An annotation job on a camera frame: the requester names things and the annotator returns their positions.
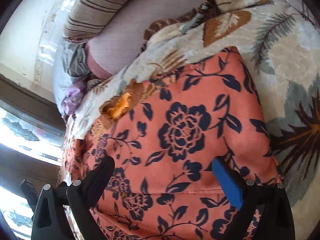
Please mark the pink bed sheet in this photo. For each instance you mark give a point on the pink bed sheet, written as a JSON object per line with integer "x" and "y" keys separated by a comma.
{"x": 120, "y": 42}

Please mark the brown striped pillow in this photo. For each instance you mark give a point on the brown striped pillow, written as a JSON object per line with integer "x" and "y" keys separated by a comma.
{"x": 88, "y": 18}

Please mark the orange floral garment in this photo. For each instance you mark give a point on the orange floral garment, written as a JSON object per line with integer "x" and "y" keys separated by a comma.
{"x": 163, "y": 135}

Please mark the brown wooden window frame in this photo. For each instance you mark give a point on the brown wooden window frame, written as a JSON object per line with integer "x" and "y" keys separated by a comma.
{"x": 31, "y": 149}

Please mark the purple floral cloth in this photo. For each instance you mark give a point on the purple floral cloth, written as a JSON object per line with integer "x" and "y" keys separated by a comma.
{"x": 73, "y": 98}

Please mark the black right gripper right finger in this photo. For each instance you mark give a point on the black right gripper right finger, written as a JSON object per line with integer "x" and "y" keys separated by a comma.
{"x": 276, "y": 222}

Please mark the grey blue pillow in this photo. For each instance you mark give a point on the grey blue pillow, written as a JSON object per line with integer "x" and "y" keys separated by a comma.
{"x": 69, "y": 67}

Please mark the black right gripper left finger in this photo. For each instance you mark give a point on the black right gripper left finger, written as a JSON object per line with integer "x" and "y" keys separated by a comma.
{"x": 50, "y": 221}

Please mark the cream leaf-pattern plush blanket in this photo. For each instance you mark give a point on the cream leaf-pattern plush blanket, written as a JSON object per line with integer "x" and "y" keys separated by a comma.
{"x": 280, "y": 48}

